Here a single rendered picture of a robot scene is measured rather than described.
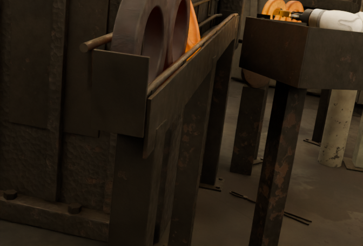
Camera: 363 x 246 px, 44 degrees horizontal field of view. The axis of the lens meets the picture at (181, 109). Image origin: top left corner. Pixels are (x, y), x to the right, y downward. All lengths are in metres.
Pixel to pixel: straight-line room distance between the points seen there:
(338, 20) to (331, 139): 0.70
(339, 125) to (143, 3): 1.89
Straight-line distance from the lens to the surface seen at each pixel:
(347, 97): 2.37
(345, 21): 1.97
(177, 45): 0.90
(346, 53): 1.12
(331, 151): 2.43
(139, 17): 0.59
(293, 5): 2.29
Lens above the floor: 0.75
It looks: 14 degrees down
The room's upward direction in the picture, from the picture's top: 7 degrees clockwise
